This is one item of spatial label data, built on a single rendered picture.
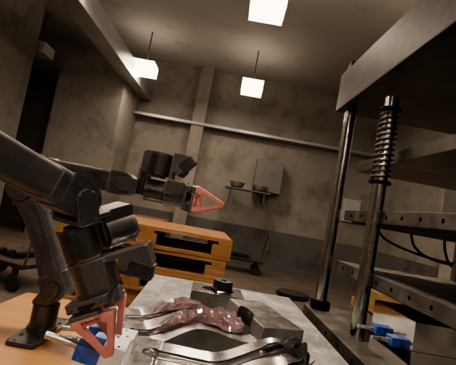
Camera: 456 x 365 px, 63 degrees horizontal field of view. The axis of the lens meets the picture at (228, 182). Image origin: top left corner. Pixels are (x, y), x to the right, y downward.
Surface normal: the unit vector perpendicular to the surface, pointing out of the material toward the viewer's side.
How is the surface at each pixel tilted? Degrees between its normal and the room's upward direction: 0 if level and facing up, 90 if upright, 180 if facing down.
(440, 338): 90
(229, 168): 90
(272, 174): 90
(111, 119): 90
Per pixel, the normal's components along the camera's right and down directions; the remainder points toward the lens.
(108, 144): 0.00, -0.07
